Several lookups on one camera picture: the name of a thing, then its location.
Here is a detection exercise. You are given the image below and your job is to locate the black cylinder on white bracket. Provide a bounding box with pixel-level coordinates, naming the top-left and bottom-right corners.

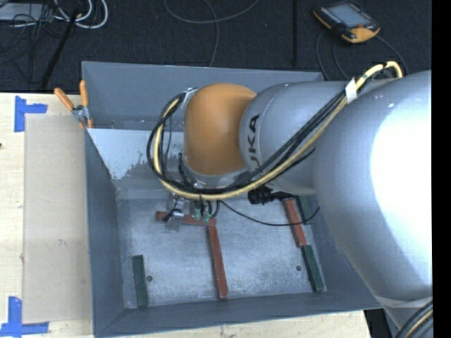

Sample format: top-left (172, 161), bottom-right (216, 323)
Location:
top-left (247, 186), bottom-right (294, 206)

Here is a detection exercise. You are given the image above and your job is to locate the pale flat board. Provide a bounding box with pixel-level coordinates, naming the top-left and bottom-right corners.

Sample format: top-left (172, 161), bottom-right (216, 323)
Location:
top-left (21, 113), bottom-right (94, 325)

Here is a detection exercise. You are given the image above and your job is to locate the dark green flat block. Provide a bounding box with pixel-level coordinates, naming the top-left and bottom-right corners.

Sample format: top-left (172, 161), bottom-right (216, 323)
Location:
top-left (132, 254), bottom-right (149, 308)
top-left (300, 244), bottom-right (326, 294)

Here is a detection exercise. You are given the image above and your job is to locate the grey metal bin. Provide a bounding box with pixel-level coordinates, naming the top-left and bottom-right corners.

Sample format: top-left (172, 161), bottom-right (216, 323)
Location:
top-left (81, 61), bottom-right (383, 338)

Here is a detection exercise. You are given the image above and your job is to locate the red-brown flat block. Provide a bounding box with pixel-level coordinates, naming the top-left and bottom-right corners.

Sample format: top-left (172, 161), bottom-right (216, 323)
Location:
top-left (281, 198), bottom-right (309, 248)
top-left (206, 225), bottom-right (229, 301)
top-left (154, 211), bottom-right (218, 228)

